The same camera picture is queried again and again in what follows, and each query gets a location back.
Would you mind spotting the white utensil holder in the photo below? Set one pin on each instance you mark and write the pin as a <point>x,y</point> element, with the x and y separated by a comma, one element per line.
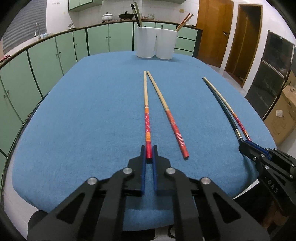
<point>152,41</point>

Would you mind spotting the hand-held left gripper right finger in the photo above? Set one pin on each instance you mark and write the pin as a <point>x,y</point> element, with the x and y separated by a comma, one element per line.
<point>154,172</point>

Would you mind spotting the wooden door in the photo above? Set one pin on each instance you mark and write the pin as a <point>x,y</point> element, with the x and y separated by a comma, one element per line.
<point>212,34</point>

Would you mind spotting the green base kitchen cabinets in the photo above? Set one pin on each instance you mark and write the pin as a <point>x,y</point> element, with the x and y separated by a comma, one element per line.
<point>69,51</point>

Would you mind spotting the black chopstick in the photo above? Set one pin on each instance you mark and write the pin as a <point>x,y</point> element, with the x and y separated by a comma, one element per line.
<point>136,15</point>
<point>234,126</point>

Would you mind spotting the blue tablecloth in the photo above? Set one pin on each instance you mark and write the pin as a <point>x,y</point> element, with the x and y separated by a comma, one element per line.
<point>92,115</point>

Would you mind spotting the black glass cabinet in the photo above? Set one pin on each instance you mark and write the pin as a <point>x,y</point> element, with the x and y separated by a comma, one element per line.
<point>268,76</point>

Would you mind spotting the wooden door frame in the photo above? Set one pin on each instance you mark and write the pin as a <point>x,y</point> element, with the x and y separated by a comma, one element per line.
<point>231,46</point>

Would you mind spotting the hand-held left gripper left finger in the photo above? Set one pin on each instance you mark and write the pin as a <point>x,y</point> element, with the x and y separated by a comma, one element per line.
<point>143,171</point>

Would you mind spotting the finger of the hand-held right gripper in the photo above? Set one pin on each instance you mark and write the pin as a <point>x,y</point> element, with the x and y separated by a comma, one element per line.
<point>249,153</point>
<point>259,148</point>

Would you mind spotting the metal kettle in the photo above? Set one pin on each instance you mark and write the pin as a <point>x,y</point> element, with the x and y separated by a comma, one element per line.
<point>70,26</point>

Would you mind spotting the white cooking pot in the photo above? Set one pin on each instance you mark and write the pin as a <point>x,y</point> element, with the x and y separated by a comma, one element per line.
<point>107,18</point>

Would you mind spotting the red cloth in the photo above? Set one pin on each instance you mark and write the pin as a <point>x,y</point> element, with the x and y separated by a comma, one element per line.
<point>5,58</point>

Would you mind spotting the grey window blind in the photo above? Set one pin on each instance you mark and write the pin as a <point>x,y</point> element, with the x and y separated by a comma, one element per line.
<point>20,23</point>

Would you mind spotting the metal kitchen faucet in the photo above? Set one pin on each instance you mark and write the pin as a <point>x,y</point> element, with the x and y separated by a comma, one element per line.
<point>36,29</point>

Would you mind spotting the red floral bamboo chopstick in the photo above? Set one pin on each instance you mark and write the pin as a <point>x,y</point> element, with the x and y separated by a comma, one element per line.
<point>147,122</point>

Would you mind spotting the red patterned bamboo chopstick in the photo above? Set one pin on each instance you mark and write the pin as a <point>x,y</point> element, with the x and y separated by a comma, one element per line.
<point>240,126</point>

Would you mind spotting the red striped bamboo chopstick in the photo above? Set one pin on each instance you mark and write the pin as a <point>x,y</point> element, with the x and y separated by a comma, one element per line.
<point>175,129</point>

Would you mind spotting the black wok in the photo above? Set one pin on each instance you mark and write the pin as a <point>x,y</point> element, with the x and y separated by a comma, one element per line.
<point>126,15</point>

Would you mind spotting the brown wooden chopstick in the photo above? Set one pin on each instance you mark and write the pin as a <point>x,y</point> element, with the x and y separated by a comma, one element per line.
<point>186,21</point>

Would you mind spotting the cardboard box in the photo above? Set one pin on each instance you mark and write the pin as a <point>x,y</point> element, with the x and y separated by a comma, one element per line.
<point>283,115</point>

